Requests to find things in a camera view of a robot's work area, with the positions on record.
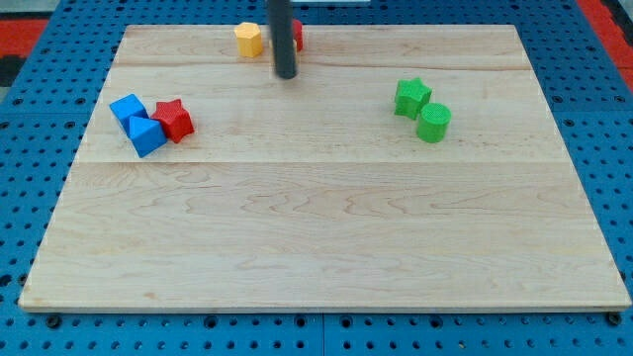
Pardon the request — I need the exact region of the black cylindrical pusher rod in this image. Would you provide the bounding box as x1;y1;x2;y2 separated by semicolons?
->
267;0;298;79

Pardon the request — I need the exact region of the green cylinder block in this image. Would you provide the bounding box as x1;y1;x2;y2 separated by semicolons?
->
416;103;452;143

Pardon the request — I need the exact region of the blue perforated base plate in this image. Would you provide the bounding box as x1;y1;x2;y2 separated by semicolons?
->
1;0;632;355

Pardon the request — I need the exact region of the red circle block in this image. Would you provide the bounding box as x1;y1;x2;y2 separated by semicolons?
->
292;19;304;52

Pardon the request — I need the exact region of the blue cube block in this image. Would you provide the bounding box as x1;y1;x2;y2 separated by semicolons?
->
109;94;148;135

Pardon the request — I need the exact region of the green star block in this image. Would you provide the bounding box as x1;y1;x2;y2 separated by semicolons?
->
394;77;432;120

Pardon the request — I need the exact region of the blue triangle block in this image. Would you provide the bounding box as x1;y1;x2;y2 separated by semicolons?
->
129;116;167;158

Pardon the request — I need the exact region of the wooden board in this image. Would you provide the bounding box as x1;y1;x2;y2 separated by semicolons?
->
19;25;631;313

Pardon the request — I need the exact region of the yellow hexagon block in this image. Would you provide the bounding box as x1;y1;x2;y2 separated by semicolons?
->
233;22;263;58

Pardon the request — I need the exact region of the red star block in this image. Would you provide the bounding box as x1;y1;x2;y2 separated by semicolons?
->
150;99;195;143

